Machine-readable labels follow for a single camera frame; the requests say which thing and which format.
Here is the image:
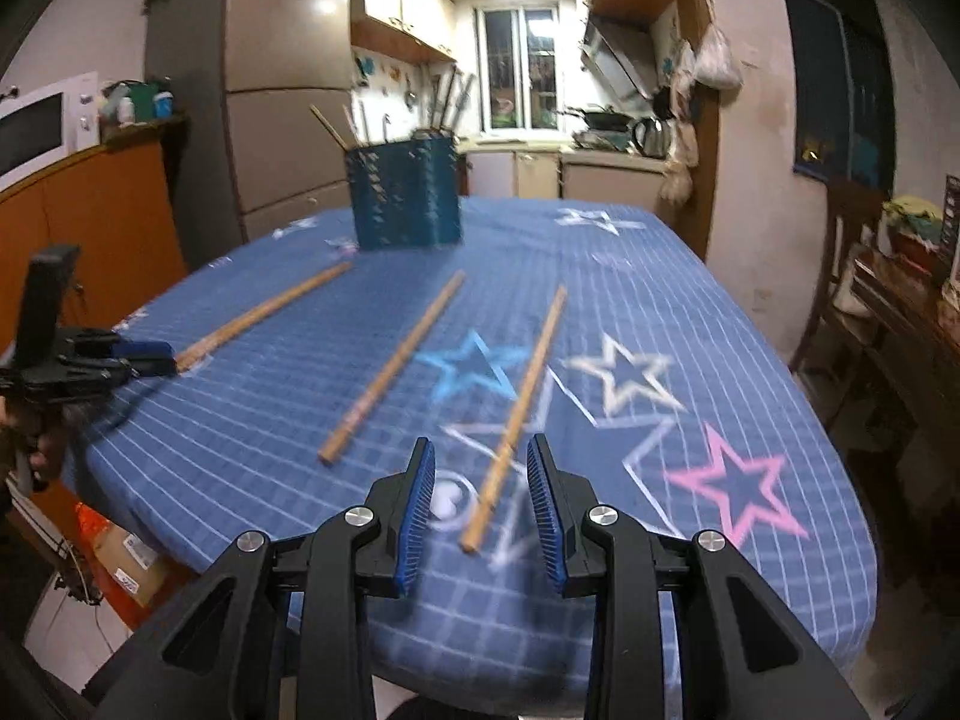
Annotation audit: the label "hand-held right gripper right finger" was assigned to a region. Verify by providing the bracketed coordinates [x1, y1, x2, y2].
[525, 433, 875, 720]

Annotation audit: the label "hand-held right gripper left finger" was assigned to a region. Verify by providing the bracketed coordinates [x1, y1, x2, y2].
[82, 436, 437, 720]

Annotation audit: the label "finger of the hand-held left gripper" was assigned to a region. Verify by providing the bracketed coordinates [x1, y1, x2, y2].
[112, 341, 176, 363]
[112, 358, 178, 384]

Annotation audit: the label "long wooden chopstick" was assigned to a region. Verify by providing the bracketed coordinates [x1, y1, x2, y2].
[175, 262, 355, 374]
[460, 285, 569, 551]
[317, 272, 467, 464]

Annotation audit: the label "bunch of wooden chopsticks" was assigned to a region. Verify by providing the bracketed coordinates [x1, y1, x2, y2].
[309, 71, 476, 156]

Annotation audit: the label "teal metal chopstick holder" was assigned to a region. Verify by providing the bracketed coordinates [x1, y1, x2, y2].
[343, 130, 464, 251]

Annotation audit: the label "orange wooden cabinet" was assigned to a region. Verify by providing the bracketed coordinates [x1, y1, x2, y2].
[0, 116, 190, 331]

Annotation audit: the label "blue star grid tablecloth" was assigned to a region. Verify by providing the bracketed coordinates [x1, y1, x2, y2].
[64, 195, 878, 691]

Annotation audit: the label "white microwave oven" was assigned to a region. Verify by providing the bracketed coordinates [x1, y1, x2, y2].
[0, 73, 103, 193]

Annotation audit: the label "cardboard box orange print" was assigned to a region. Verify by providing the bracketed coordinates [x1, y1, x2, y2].
[73, 501, 167, 610]

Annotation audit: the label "grey refrigerator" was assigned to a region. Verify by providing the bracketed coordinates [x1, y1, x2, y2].
[145, 0, 355, 242]

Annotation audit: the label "lower kitchen cabinets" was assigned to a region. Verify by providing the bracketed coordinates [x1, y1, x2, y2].
[456, 139, 670, 201]

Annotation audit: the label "kitchen cabinets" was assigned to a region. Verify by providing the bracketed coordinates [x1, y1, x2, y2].
[456, 139, 670, 201]
[350, 0, 460, 66]

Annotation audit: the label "hanging cloth bags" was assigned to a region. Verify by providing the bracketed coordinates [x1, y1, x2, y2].
[658, 45, 700, 209]

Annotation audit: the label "wooden chair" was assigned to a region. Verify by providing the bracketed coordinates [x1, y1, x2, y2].
[790, 178, 887, 395]

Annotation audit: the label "steel electric kettle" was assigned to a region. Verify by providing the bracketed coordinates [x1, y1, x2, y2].
[632, 115, 674, 160]

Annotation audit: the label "dark wooden side table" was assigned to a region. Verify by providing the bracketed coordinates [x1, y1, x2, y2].
[846, 251, 960, 586]

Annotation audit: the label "black wok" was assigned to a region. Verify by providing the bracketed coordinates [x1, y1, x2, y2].
[568, 107, 637, 134]

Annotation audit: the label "upper kitchen cabinets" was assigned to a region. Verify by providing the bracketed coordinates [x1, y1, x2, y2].
[350, 0, 460, 66]

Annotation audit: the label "kitchen window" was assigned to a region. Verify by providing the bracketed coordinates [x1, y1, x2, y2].
[475, 5, 561, 130]

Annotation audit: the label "red bowl with greens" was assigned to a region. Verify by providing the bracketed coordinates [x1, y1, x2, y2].
[880, 193, 951, 280]

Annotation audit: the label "steel range hood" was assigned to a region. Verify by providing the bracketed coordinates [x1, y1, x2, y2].
[580, 10, 662, 100]

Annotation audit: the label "hanging white plastic bag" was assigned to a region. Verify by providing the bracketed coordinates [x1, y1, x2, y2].
[692, 21, 745, 89]

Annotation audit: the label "black product box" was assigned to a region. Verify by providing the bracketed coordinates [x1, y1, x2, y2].
[940, 173, 960, 257]

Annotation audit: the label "dark window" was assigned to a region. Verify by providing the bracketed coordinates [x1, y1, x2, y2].
[778, 0, 899, 192]

